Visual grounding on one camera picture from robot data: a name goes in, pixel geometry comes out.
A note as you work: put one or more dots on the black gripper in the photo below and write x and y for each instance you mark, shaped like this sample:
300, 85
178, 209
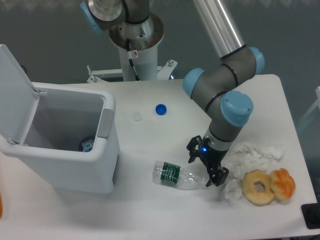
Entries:
210, 157

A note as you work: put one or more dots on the clear plastic bottle green label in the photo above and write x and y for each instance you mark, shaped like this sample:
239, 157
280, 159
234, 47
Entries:
174, 176

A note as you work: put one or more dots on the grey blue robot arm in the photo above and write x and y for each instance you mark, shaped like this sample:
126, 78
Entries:
136, 32

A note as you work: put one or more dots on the blue bottle cap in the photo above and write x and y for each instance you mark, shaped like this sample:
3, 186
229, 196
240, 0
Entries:
161, 109

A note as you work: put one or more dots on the white bottle cap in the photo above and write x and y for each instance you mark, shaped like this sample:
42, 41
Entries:
137, 116

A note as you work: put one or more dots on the small crumpled white tissue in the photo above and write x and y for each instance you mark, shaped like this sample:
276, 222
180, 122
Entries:
232, 192

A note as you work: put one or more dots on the large crumpled white tissue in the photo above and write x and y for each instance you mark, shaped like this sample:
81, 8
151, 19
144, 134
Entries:
245, 157

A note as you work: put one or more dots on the orange glazed twisted bread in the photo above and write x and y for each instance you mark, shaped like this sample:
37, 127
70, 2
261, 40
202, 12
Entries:
282, 184

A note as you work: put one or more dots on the black device at table corner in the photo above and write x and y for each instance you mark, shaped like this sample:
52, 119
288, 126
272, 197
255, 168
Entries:
311, 215

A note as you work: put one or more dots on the blue item inside bin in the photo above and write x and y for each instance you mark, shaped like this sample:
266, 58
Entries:
86, 144

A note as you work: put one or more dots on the white trash bin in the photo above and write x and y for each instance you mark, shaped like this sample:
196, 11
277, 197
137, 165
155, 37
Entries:
65, 116

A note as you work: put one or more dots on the white trash bin lid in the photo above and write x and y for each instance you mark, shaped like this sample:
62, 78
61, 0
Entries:
19, 99

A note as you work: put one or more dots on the orange object at left edge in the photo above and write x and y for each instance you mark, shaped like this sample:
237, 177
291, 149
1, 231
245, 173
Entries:
1, 206

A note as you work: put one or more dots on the plain ring donut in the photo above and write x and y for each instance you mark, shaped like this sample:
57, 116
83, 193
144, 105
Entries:
256, 188

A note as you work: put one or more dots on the white metal base frame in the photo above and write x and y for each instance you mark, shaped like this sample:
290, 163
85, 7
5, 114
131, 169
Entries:
165, 72

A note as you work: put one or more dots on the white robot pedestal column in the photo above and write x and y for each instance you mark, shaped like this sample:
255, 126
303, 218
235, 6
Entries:
146, 61

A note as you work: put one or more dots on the white frame at right edge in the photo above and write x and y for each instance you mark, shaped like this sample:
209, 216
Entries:
310, 114

